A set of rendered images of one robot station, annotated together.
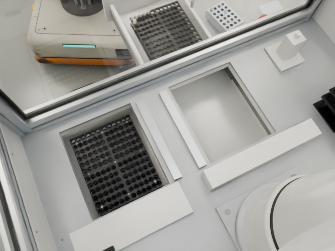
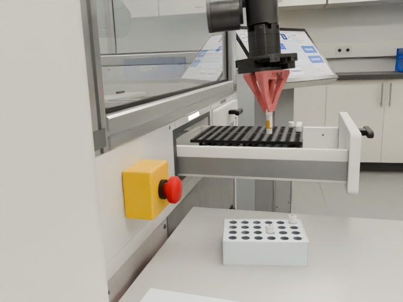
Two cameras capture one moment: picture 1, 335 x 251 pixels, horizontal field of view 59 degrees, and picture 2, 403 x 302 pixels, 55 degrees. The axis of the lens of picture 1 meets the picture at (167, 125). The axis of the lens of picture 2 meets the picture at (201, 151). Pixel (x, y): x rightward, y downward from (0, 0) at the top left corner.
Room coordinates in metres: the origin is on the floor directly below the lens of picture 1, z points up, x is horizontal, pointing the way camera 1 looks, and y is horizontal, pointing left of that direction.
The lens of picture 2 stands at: (1.16, -0.63, 1.05)
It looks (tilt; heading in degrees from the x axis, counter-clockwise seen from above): 13 degrees down; 137
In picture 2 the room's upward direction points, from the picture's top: 2 degrees counter-clockwise
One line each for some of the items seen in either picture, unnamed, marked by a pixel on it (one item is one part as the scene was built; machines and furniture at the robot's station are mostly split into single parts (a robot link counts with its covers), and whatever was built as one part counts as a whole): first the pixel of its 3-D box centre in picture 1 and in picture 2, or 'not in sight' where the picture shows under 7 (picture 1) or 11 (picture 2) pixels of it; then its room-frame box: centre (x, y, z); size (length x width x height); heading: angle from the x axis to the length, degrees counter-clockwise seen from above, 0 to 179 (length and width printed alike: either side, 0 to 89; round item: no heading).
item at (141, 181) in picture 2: not in sight; (149, 188); (0.71, -0.31, 0.88); 0.07 x 0.05 x 0.07; 121
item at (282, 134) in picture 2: not in sight; (250, 147); (0.62, 0.02, 0.87); 0.22 x 0.18 x 0.06; 31
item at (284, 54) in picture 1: (290, 45); not in sight; (0.55, -0.32, 1.00); 0.09 x 0.08 x 0.10; 31
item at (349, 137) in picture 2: not in sight; (346, 147); (0.80, 0.13, 0.87); 0.29 x 0.02 x 0.11; 121
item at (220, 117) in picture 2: not in sight; (226, 122); (0.36, 0.23, 0.87); 0.29 x 0.02 x 0.11; 121
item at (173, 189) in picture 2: not in sight; (170, 189); (0.74, -0.29, 0.88); 0.04 x 0.03 x 0.04; 121
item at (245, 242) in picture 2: not in sight; (263, 240); (0.82, -0.18, 0.78); 0.12 x 0.08 x 0.04; 41
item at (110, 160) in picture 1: (116, 165); not in sight; (0.19, 0.13, 0.87); 0.22 x 0.18 x 0.06; 31
